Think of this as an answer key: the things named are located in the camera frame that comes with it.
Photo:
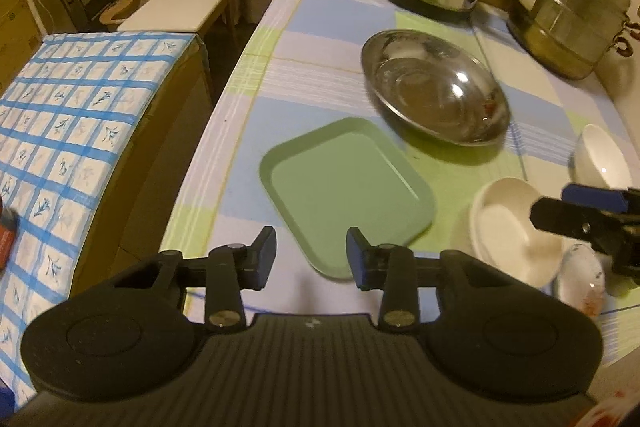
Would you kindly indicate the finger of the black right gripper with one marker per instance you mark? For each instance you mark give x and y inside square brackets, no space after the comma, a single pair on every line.
[579,212]

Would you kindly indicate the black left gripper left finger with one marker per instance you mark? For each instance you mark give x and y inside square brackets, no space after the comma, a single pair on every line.
[224,273]

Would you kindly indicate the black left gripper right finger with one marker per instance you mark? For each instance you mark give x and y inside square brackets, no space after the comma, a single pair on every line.
[395,271]

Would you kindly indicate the white ceramic deep bowl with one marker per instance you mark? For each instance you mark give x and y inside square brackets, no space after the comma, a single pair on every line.
[599,162]

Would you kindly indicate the small patterned white saucer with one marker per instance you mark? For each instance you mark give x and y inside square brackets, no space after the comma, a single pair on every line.
[580,282]

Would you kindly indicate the green square plastic plate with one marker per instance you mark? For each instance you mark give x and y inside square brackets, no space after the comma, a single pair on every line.
[342,175]

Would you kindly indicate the large shallow steel bowl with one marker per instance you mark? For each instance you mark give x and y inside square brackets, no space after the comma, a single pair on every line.
[435,87]

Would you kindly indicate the stacked steel steamer pot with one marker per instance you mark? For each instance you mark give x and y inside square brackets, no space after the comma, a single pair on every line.
[570,37]

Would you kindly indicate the blue white checkered cloth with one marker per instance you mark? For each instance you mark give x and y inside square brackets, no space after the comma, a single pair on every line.
[66,119]

